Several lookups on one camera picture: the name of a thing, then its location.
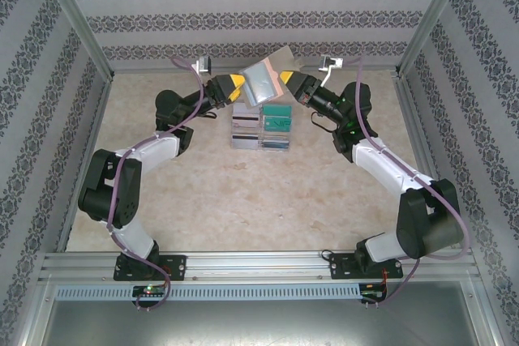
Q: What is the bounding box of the grey leather card holder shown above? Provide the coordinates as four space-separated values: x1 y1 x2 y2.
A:
238 46 296 109

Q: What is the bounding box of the white black-striped card stack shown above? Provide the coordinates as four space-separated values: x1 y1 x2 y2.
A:
232 115 261 129

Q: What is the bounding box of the teal VIP card stack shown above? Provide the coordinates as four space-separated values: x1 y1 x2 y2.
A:
262 116 292 135

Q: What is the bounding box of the clear acrylic card stand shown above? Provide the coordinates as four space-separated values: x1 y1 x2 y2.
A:
229 101 294 156

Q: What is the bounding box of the blue card stack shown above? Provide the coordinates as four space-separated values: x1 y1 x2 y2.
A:
261 138 291 153

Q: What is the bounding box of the grey metal sheet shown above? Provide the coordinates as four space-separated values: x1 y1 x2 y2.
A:
19 299 500 346

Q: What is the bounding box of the right gripper thin black cable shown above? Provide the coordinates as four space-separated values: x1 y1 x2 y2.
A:
308 110 336 133

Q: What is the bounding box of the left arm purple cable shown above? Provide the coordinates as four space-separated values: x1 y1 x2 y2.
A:
105 56 204 313

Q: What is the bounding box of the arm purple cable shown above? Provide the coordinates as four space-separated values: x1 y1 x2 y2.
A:
343 56 472 309
105 56 204 313

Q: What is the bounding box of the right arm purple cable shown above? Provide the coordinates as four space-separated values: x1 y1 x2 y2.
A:
343 56 472 309

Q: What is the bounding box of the aluminium wall rail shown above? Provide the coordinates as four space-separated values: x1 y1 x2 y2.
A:
111 64 401 76

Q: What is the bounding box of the aluminium side rail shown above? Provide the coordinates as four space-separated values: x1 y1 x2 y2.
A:
55 72 117 253
392 72 460 252

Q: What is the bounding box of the aluminium frame post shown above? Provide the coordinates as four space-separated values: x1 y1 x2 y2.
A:
393 0 482 78
38 0 115 79

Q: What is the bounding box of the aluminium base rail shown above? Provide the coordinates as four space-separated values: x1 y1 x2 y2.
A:
40 251 476 283

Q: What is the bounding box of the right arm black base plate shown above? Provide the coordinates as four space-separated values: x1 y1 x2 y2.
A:
328 251 405 281

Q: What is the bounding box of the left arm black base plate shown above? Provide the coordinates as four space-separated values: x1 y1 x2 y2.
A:
112 254 188 283

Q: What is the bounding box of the slotted grey cable duct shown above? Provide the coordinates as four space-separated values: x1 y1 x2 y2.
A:
54 284 362 301

